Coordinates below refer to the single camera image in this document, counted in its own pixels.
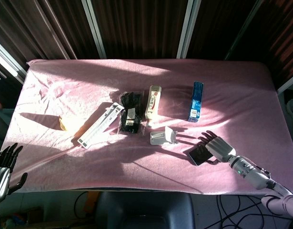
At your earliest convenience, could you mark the black item in plastic bag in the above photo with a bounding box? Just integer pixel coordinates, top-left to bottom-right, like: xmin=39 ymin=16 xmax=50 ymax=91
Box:
xmin=117 ymin=90 xmax=147 ymax=135

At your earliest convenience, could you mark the pink cloth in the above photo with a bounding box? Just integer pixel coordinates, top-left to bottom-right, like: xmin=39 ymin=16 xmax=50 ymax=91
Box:
xmin=3 ymin=58 xmax=293 ymax=196

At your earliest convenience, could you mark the white metal frame rail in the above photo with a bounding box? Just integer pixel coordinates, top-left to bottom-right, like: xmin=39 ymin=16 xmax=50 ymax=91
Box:
xmin=276 ymin=71 xmax=293 ymax=95
xmin=0 ymin=38 xmax=27 ymax=83

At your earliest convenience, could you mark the white metal frame post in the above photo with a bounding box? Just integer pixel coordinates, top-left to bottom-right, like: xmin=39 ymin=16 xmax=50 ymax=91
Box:
xmin=176 ymin=0 xmax=202 ymax=59
xmin=81 ymin=0 xmax=107 ymax=59

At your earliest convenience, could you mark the long white flat box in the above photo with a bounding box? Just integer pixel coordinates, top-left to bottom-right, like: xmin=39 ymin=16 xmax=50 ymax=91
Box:
xmin=77 ymin=102 xmax=125 ymax=150

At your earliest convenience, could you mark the silver stand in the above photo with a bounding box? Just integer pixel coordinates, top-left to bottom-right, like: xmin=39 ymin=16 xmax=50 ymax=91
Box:
xmin=150 ymin=126 xmax=179 ymax=146

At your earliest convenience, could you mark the dark blue chair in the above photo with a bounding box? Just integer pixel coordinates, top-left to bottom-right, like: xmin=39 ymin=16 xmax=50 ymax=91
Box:
xmin=94 ymin=190 xmax=196 ymax=229

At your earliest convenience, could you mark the yellow pear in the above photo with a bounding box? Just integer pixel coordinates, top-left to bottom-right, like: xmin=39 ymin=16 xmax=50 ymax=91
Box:
xmin=58 ymin=115 xmax=69 ymax=132

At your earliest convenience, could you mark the cream box with red print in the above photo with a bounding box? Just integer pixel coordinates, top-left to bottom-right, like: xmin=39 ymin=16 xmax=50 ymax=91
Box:
xmin=144 ymin=85 xmax=162 ymax=127

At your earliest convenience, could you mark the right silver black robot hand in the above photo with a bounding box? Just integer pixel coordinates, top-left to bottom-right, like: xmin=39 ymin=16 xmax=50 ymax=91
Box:
xmin=198 ymin=130 xmax=237 ymax=166

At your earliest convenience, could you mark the blue cardboard box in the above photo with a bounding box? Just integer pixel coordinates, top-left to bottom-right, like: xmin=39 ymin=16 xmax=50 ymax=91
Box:
xmin=187 ymin=81 xmax=205 ymax=123

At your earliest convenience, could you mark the black smartphone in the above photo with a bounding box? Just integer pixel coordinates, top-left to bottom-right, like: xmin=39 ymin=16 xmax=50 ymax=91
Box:
xmin=188 ymin=144 xmax=214 ymax=167

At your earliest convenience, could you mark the black looped cable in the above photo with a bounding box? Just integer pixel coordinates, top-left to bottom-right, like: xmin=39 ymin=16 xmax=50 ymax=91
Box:
xmin=73 ymin=191 xmax=90 ymax=217

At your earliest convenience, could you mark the black floor cable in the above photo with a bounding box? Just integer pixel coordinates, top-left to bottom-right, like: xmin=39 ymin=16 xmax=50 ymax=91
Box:
xmin=216 ymin=194 xmax=292 ymax=229

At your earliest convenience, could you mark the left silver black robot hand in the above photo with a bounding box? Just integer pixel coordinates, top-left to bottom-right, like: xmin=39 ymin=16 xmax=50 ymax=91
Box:
xmin=0 ymin=142 xmax=28 ymax=205

